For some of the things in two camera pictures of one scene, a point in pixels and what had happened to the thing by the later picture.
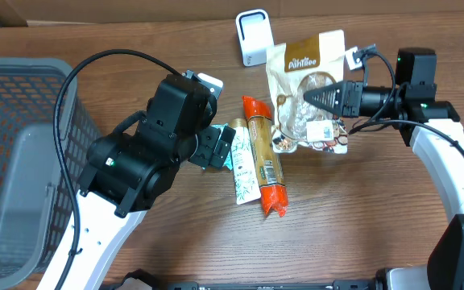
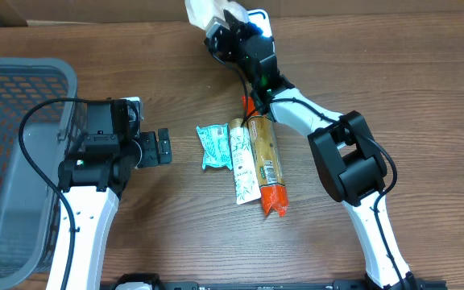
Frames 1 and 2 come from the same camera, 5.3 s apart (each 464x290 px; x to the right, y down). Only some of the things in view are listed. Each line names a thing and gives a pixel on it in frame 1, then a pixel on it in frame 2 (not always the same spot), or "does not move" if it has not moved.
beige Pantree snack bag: x=303 y=64 to x=201 y=12
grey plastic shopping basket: x=21 y=202 does not move
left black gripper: x=217 y=146 to x=151 y=148
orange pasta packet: x=273 y=192 does not move
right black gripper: x=353 y=99 to x=232 y=31
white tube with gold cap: x=245 y=170 does not move
